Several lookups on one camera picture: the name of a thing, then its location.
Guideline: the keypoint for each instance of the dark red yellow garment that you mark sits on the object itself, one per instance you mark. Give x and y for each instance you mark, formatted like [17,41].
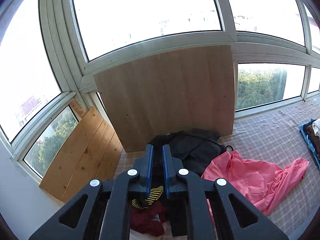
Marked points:
[148,215]

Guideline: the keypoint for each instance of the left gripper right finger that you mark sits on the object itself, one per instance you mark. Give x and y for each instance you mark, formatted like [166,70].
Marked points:
[204,209]

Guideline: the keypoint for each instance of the brown folded garment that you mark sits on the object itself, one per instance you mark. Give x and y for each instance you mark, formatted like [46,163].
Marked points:
[313,138]

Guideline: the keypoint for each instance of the white folded garment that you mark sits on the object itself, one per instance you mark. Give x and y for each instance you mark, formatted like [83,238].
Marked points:
[316,127]

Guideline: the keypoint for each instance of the large upright wooden board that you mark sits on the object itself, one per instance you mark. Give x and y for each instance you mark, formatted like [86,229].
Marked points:
[170,92]

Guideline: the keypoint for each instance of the blue folded garment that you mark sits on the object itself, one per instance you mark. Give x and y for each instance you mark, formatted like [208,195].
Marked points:
[310,144]

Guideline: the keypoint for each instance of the pine plank board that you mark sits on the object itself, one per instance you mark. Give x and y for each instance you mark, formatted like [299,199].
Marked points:
[91,151]

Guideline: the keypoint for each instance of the black bag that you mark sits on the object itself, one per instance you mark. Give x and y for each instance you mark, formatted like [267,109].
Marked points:
[196,148]

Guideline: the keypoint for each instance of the plaid checkered blanket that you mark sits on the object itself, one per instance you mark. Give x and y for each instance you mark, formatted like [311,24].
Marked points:
[275,137]

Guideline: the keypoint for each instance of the pink shirt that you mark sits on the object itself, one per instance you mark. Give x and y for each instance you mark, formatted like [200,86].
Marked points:
[263,183]

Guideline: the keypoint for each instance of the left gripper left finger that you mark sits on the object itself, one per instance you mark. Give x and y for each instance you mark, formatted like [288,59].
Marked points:
[100,210]

